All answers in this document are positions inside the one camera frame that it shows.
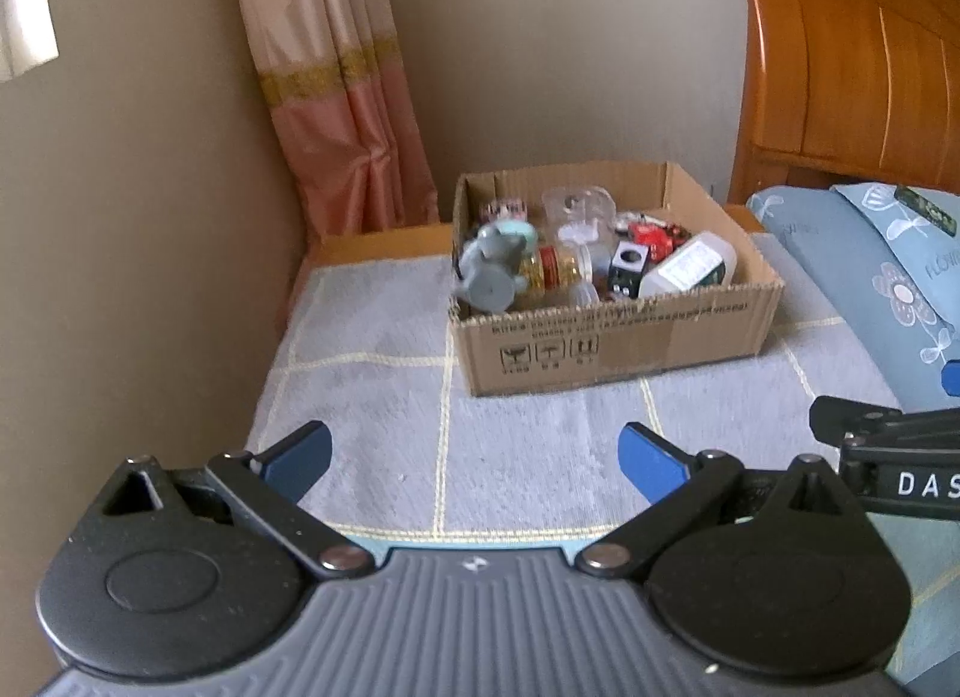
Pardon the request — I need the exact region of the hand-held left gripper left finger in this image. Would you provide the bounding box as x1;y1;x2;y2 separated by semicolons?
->
101;421;376;579

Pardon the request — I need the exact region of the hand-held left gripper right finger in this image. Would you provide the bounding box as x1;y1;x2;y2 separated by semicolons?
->
574;421;863;582

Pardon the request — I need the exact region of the cardboard box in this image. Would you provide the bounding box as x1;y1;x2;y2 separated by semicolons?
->
448;161;786;398

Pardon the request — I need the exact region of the white plastic container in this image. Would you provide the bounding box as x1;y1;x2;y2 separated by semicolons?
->
637;232;739;298

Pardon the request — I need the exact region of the clear jar with red label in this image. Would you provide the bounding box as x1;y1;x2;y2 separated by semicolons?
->
540;245;595;290

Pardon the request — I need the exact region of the red toy vehicle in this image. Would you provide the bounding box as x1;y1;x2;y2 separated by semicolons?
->
626;220;688;261

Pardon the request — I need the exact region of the grey plastic toy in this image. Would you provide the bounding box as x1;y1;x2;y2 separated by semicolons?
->
459;223;530;313

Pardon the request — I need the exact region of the mint green plastic case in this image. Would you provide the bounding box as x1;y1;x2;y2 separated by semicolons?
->
487;220;538;250

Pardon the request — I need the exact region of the grey checked blanket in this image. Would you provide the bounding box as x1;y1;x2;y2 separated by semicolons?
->
246;232;912;542

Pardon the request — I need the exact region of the dark green tag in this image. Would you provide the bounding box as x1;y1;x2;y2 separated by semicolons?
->
900;187;960;238

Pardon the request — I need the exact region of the grey blue pillow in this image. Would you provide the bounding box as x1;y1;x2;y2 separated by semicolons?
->
746;185;950;414

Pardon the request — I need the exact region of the black toy cube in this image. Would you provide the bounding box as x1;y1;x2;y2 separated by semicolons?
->
607;241;650;302

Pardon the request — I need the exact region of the yellow clear jar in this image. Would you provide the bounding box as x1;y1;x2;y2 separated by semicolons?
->
519;251;560;295

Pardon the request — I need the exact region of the clear plastic cup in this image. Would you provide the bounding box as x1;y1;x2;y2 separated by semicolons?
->
541;185;618;248

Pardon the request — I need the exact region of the wooden headboard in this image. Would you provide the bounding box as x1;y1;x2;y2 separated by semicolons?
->
724;0;960;207

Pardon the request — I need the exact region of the pink and cream curtain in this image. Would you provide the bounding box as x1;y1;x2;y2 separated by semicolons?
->
223;0;440;237

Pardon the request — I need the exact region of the white cloth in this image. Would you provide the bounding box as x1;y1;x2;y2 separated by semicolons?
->
0;0;59;85

